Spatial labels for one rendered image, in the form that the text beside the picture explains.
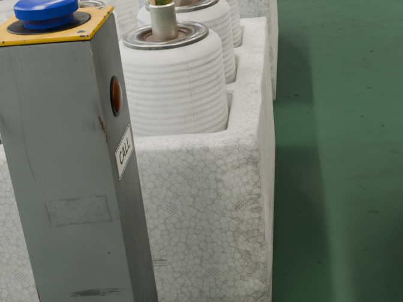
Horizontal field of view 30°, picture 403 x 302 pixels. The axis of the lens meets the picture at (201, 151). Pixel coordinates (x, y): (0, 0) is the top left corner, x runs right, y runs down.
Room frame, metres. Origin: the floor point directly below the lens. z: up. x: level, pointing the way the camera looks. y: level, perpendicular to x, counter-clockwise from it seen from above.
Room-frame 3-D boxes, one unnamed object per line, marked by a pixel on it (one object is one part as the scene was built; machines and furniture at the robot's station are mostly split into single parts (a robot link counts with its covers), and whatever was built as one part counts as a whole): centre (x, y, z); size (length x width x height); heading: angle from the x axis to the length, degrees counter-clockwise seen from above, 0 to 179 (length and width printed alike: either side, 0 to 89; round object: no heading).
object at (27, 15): (0.47, 0.09, 0.32); 0.04 x 0.04 x 0.02
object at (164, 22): (0.64, 0.02, 0.26); 0.02 x 0.02 x 0.03
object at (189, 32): (0.64, 0.02, 0.25); 0.08 x 0.08 x 0.01
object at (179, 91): (0.64, 0.02, 0.16); 0.10 x 0.10 x 0.18
